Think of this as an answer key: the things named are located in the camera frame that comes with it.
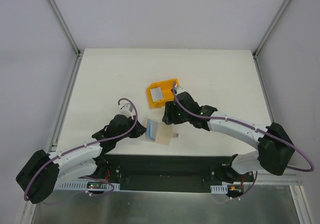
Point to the aluminium post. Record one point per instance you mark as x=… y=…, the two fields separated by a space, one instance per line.
x=64 y=27
x=271 y=27

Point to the aluminium frame rail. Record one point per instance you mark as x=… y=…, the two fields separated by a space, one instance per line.
x=288 y=178

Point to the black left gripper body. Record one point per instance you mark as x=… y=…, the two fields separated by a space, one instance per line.
x=139 y=130

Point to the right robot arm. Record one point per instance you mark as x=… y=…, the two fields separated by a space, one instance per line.
x=270 y=153

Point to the yellow plastic bin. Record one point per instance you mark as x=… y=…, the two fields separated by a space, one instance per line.
x=166 y=87

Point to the right aluminium post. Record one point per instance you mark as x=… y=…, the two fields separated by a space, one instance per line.
x=271 y=27

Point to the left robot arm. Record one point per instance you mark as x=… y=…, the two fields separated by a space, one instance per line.
x=43 y=172

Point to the beige card holder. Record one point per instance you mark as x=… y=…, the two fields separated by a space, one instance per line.
x=158 y=133

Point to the left aluminium post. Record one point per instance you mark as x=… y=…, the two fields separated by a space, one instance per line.
x=64 y=27

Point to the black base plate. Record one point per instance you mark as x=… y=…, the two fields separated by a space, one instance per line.
x=195 y=174

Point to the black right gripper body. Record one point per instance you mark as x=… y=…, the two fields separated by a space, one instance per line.
x=168 y=115

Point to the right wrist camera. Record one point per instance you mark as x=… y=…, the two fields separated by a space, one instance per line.
x=178 y=89

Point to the white cable duct left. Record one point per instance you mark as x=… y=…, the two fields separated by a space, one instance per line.
x=88 y=185

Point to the white cable duct right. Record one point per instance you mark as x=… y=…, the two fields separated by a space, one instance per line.
x=219 y=189

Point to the white cable duct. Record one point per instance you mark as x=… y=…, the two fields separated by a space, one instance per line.
x=219 y=189
x=88 y=185

